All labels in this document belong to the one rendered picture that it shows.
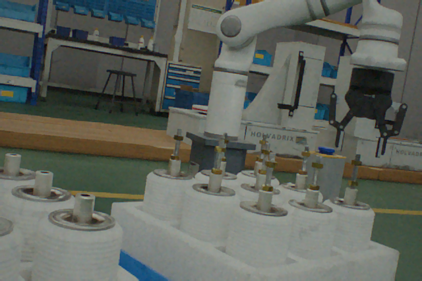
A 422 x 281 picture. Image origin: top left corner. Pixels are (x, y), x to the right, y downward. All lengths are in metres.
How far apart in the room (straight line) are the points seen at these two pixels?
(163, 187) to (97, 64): 8.28
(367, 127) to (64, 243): 3.16
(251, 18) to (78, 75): 7.92
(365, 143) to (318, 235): 2.70
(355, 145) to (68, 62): 6.42
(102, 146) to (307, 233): 1.94
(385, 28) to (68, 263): 0.65
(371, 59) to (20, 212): 0.60
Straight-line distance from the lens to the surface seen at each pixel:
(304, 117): 3.30
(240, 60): 1.34
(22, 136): 2.63
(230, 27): 1.30
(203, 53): 7.33
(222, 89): 1.31
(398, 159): 3.75
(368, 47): 0.95
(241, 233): 0.77
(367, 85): 0.94
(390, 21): 0.96
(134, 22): 6.66
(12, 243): 0.54
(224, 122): 1.31
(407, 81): 7.96
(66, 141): 2.65
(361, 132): 3.58
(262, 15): 1.29
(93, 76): 9.17
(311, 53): 3.30
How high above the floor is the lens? 0.42
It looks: 5 degrees down
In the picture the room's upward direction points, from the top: 9 degrees clockwise
